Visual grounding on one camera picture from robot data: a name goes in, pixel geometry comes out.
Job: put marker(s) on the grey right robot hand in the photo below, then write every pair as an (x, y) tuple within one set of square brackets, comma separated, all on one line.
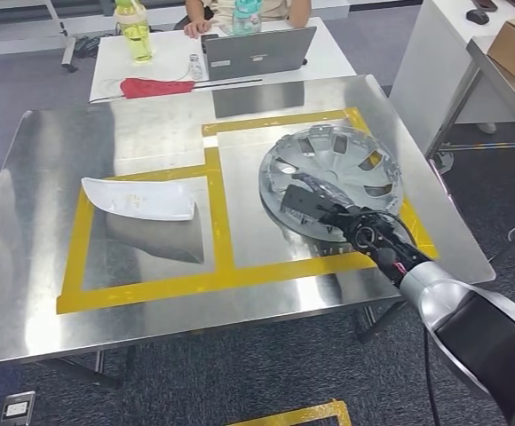
[(324, 188)]

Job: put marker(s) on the silver plastic wheel hubcap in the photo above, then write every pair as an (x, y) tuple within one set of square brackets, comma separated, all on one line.
[(342, 159)]

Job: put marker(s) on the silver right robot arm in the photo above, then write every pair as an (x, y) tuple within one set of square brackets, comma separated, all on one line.
[(461, 317)]

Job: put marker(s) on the white curved plastic part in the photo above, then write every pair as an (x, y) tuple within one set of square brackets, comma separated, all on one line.
[(142, 200)]

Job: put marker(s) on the grey laptop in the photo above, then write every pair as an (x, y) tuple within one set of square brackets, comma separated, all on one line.
[(257, 56)]

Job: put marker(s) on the round metal floor plate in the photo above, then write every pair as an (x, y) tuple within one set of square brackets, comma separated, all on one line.
[(443, 162)]

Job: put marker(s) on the thin black rod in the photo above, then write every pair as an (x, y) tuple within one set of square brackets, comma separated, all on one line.
[(229, 83)]

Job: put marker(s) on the person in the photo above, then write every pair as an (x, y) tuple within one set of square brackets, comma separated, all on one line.
[(300, 12)]

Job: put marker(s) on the white desk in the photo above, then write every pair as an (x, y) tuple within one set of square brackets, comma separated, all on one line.
[(168, 59), (435, 76)]

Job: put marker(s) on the clear bottle teal lid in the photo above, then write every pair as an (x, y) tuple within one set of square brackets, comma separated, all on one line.
[(246, 17)]

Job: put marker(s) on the small glass jar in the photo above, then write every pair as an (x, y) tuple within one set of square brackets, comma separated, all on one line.
[(195, 67)]

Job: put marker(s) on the yellow floor tape square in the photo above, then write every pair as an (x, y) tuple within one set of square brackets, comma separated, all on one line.
[(343, 411)]

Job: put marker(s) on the red cloth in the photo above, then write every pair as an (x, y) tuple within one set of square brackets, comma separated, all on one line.
[(156, 88)]

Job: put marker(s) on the black computer mouse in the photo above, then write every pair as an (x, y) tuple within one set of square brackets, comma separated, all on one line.
[(477, 16)]

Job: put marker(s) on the yellow green water bottle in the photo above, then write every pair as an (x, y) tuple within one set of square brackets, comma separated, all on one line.
[(135, 35)]

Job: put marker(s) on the light grey long bench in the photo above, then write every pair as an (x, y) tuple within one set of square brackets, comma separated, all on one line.
[(17, 32)]

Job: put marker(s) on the metal floor socket box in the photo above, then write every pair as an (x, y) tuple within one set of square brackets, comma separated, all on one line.
[(17, 408)]

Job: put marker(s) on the yellow table tape frame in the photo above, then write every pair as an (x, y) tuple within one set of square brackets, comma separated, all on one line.
[(222, 235)]

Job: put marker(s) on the stainless steel table frame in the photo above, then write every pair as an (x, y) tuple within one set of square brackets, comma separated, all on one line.
[(40, 235)]

